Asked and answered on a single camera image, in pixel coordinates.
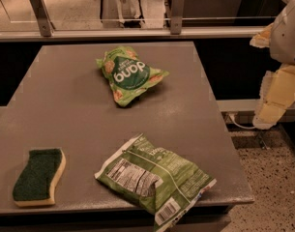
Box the green and yellow sponge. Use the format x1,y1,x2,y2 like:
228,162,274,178
13,149,66,207

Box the right metal rail bracket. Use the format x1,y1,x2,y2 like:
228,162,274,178
170,0,185,35

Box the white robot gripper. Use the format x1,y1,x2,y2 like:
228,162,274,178
250,0,295,130

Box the green rice chip bag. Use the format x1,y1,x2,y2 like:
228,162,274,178
96,46,169,107

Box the left metal rail bracket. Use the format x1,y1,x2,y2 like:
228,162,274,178
29,0,53,37

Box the metal rail bracket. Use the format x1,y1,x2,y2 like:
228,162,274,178
170,0,185,35
29,0,53,37

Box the white cable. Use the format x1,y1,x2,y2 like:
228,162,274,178
227,112,258,130

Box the green snack bag label up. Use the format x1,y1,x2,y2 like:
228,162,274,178
95,133,217,232

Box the grey metal rail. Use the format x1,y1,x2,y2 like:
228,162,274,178
0,26,264,42

